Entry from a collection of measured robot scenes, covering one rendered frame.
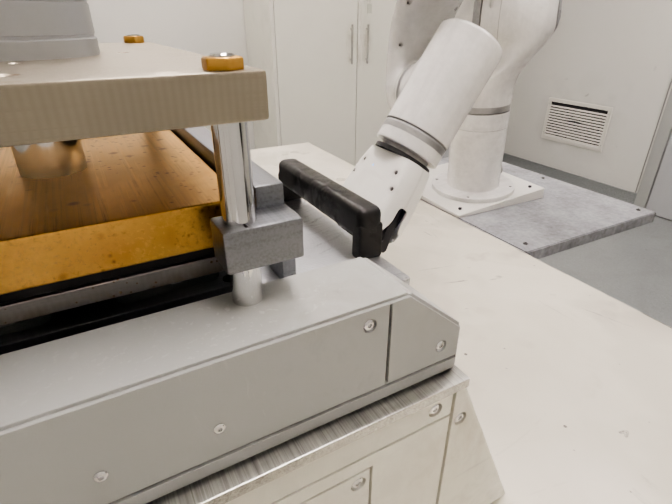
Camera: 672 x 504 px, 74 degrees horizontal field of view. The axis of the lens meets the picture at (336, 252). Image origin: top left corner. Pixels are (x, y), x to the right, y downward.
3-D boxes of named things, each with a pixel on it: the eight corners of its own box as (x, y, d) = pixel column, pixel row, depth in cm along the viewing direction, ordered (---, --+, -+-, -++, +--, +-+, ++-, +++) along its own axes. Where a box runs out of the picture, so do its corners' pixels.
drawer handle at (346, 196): (359, 262, 33) (360, 211, 31) (278, 198, 44) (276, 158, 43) (382, 256, 34) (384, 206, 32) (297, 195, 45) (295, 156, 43)
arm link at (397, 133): (372, 111, 56) (360, 132, 57) (416, 124, 50) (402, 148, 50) (413, 142, 62) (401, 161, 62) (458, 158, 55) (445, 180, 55)
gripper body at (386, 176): (364, 127, 57) (320, 203, 59) (414, 145, 49) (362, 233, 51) (401, 153, 62) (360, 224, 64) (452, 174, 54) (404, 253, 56)
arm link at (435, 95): (375, 115, 59) (402, 116, 50) (428, 21, 57) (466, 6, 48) (424, 148, 62) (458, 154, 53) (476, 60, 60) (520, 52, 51)
